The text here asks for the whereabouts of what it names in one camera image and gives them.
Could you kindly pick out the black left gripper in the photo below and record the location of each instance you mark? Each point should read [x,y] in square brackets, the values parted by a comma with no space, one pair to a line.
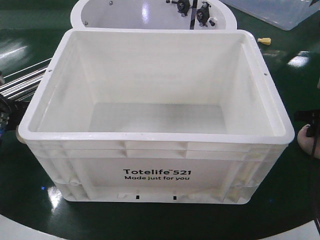
[9,115]

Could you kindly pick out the steel rods bundle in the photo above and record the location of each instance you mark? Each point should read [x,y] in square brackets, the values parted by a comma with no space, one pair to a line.
[26,82]

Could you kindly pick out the black knob clamp left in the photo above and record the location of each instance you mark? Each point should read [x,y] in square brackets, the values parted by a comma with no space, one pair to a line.
[183,6]

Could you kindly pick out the pink and cream ball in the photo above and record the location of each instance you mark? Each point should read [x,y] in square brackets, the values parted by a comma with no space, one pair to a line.
[306,143]

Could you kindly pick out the black knob clamp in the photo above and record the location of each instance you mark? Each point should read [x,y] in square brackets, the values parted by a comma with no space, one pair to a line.
[203,15]
[183,6]

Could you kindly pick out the clear plastic bin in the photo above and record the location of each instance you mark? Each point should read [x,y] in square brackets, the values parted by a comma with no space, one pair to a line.
[283,14]

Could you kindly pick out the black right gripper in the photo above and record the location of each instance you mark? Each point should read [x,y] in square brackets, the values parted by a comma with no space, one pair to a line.
[310,117]

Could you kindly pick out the white plastic storage crate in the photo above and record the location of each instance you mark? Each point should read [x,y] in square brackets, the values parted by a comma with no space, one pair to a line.
[167,116]

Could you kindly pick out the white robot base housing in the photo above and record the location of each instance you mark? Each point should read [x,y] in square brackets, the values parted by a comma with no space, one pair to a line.
[147,14]

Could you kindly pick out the black knob clamp right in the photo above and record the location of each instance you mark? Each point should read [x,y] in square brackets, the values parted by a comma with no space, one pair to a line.
[203,15]

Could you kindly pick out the small yellow plug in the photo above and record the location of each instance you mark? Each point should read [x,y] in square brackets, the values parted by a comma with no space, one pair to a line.
[265,41]

